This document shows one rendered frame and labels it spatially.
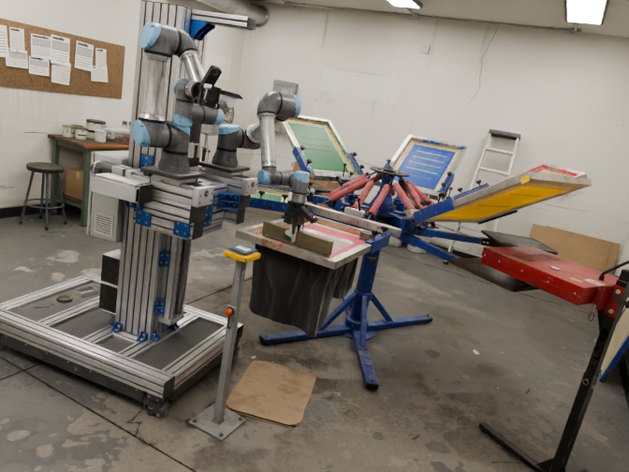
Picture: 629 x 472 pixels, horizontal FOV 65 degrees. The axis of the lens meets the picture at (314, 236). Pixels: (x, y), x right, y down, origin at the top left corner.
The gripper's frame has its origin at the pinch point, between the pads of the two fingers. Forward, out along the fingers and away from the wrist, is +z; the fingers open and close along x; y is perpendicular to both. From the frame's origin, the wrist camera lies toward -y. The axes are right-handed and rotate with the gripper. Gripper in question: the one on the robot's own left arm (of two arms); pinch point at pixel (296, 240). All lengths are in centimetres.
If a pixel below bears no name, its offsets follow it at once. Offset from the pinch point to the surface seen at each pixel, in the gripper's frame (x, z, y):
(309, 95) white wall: -462, -85, 248
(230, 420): 23, 99, 11
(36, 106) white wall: -122, -26, 380
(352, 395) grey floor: -47, 101, -31
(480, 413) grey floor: -87, 103, -104
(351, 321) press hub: -126, 89, 5
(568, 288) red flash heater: -33, -4, -128
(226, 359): 30, 61, 14
